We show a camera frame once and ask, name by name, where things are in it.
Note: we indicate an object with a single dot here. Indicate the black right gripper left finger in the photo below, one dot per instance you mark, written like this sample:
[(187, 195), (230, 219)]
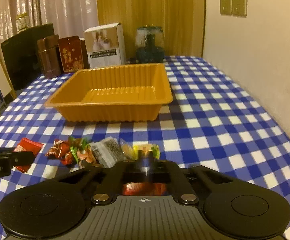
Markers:
[(56, 206)]

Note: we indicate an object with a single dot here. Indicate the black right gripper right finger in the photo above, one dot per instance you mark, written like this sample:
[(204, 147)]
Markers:
[(232, 207)]

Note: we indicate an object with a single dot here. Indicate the dark red coffee candy packet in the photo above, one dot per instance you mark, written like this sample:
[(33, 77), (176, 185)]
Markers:
[(60, 150)]

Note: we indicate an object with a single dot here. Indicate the green nut snack packet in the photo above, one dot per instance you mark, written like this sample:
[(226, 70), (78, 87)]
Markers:
[(82, 152)]

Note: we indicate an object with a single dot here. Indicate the red kitkat style packet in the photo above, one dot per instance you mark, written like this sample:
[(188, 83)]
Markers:
[(144, 189)]

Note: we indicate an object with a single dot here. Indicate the grey seaweed snack packet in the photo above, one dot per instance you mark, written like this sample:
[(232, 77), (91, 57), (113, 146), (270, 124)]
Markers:
[(107, 152)]

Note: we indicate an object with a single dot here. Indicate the yellow biscuit snack packet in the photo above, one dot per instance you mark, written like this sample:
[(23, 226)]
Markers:
[(131, 152)]

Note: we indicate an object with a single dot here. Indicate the blue white checkered tablecloth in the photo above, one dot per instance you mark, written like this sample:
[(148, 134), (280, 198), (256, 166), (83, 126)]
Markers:
[(211, 121)]

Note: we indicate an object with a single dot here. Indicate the brown metal tin canister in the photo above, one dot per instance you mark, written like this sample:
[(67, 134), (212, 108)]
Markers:
[(49, 56)]

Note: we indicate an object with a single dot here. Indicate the red chinese gift box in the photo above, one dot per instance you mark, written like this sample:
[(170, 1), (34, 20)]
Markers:
[(71, 54)]

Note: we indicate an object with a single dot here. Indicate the glass jar with label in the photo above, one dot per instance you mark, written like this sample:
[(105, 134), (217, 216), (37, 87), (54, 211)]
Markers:
[(22, 22)]

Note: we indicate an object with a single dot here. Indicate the orange plastic tray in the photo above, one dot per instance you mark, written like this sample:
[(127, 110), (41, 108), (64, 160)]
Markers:
[(131, 92)]

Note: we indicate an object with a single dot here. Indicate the white humidifier product box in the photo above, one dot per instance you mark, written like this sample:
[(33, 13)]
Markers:
[(105, 45)]

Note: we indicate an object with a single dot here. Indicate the white sheer curtain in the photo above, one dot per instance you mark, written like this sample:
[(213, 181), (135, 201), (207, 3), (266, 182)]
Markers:
[(69, 17)]

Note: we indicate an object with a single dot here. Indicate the green glass dome jar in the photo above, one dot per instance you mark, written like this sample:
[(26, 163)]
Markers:
[(149, 43)]

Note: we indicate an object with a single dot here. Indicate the yellow brown curtain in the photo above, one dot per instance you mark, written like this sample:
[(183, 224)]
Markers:
[(182, 21)]

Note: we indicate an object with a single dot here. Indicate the right wall power socket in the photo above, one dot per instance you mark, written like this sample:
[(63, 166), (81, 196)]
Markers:
[(239, 8)]

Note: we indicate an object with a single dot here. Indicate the wall power socket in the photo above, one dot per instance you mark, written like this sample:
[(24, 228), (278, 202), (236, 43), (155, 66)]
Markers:
[(239, 8), (226, 7)]

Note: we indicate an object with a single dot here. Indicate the left wall power socket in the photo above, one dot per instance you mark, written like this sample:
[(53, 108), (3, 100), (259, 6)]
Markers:
[(226, 7)]

